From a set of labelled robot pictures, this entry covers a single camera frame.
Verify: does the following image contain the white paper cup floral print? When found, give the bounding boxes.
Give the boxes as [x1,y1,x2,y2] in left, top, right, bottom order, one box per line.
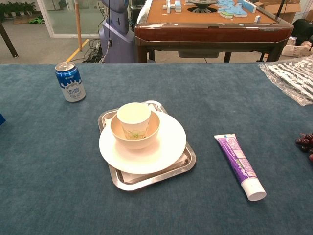
[116,102,152,141]

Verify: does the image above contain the cardboard box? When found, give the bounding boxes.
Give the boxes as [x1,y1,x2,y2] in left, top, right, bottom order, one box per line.
[254,0,309,24]

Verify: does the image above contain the stainless steel tray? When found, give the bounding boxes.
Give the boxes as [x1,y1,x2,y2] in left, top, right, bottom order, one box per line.
[97,100,197,192]

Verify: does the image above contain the white round plate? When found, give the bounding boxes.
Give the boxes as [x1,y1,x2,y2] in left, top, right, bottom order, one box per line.
[98,110,187,175]

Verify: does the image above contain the wooden pole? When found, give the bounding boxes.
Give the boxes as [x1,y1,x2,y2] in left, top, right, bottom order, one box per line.
[74,0,83,52]

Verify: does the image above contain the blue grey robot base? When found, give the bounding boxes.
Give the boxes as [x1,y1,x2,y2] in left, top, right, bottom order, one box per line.
[98,0,136,64]

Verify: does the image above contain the white plastic basket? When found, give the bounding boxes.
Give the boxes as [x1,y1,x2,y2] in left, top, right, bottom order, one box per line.
[281,44,312,58]

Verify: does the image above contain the cream bowl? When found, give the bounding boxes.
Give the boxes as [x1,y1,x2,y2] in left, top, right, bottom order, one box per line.
[110,110,161,150]

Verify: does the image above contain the dark table leg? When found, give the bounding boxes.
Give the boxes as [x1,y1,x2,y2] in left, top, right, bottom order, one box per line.
[0,21,19,58]

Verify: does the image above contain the blue table cloth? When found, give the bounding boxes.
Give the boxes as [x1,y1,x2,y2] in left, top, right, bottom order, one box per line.
[0,63,313,235]

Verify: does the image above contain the potted green plants row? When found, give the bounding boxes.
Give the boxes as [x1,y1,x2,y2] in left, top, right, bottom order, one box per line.
[0,1,37,18]

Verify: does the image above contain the dark red grape bunch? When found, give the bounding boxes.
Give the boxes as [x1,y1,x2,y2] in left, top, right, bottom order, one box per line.
[295,132,313,161]

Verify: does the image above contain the clear plastic bag black print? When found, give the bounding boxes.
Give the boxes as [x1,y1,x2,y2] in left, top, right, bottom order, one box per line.
[259,55,313,107]

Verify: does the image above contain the black floor cables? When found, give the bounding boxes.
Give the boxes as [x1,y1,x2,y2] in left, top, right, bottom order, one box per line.
[83,38,106,64]

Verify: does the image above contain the blue white drink can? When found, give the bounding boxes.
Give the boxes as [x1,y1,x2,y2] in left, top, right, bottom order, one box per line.
[54,61,87,103]

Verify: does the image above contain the brown mahjong table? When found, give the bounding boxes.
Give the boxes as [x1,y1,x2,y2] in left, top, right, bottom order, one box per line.
[134,0,294,64]

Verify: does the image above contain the purple white toothpaste tube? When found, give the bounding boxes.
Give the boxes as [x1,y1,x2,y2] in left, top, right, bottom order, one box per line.
[214,133,267,202]

